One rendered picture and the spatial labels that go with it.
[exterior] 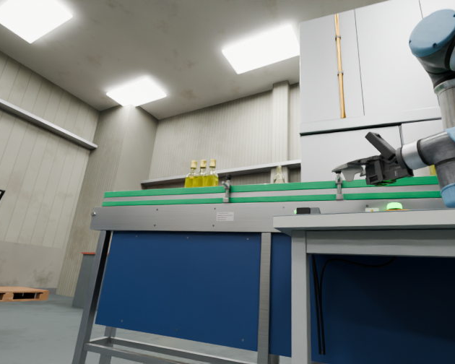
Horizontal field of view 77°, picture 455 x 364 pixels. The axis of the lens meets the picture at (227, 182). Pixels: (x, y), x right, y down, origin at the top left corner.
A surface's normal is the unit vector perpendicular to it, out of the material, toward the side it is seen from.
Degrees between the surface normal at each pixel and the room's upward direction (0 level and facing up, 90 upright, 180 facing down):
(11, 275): 90
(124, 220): 90
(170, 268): 90
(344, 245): 90
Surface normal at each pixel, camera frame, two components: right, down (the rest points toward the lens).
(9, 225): 0.87, -0.10
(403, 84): -0.36, -0.33
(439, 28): -0.81, -0.26
